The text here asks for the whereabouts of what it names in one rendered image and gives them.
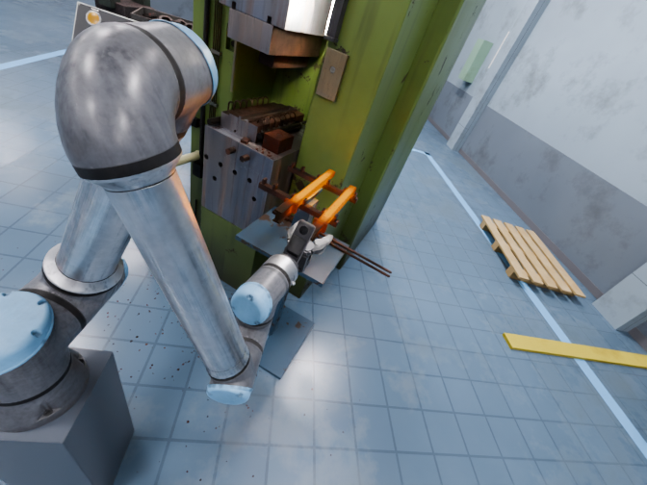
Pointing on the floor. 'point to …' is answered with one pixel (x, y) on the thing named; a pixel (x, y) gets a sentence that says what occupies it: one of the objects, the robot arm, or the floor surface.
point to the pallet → (529, 258)
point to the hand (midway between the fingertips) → (317, 227)
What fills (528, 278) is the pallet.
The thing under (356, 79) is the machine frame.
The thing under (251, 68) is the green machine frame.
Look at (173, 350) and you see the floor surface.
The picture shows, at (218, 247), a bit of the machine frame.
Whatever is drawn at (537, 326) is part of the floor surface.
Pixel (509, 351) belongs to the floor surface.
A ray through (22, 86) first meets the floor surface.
